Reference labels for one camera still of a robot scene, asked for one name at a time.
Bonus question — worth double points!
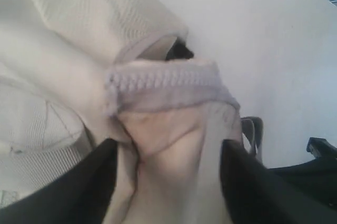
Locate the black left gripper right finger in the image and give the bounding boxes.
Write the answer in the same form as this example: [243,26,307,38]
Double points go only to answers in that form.
[220,140,336,223]

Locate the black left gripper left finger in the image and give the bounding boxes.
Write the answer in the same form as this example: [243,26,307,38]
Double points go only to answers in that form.
[1,139,118,223]

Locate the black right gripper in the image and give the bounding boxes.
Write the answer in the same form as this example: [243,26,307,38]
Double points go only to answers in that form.
[271,137,336,200]

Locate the white grey backpack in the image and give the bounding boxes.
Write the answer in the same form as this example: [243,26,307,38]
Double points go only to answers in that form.
[0,0,264,224]

